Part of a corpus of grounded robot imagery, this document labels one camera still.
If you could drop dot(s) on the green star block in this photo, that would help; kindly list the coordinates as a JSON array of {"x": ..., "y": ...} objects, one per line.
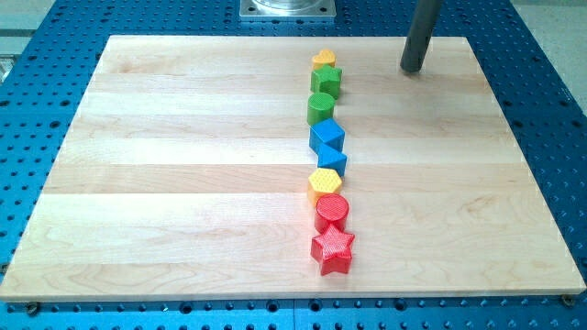
[{"x": 327, "y": 80}]

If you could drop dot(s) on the right board clamp screw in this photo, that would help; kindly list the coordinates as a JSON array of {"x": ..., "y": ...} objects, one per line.
[{"x": 567, "y": 300}]

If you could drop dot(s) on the left board clamp screw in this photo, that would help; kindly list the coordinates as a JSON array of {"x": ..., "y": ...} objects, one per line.
[{"x": 32, "y": 308}]

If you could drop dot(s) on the yellow hexagon block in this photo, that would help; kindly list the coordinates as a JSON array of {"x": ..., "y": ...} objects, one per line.
[{"x": 322, "y": 181}]

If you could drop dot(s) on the red star block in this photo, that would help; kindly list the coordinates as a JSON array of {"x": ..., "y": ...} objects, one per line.
[{"x": 332, "y": 250}]

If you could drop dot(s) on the light wooden board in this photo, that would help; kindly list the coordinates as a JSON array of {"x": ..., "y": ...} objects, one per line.
[{"x": 184, "y": 176}]

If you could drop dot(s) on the green cylinder block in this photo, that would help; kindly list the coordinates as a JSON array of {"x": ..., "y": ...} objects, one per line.
[{"x": 320, "y": 107}]

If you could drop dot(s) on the blue triangle block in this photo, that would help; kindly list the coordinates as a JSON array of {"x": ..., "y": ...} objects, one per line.
[{"x": 331, "y": 158}]

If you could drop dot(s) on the board clamp screw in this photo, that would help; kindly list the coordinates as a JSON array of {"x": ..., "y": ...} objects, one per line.
[
  {"x": 32, "y": 308},
  {"x": 567, "y": 300}
]

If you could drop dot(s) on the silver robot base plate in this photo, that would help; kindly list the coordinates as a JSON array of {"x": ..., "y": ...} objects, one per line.
[{"x": 287, "y": 8}]

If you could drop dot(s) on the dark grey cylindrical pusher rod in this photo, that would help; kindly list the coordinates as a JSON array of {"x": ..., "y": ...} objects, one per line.
[{"x": 419, "y": 35}]

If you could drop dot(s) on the yellow heart block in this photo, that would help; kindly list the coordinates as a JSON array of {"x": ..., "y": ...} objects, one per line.
[{"x": 325, "y": 57}]

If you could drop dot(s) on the red cylinder block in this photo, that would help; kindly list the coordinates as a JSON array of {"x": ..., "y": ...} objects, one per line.
[{"x": 331, "y": 210}]

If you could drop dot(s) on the blue cube block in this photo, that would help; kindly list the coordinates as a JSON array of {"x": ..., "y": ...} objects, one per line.
[{"x": 327, "y": 132}]

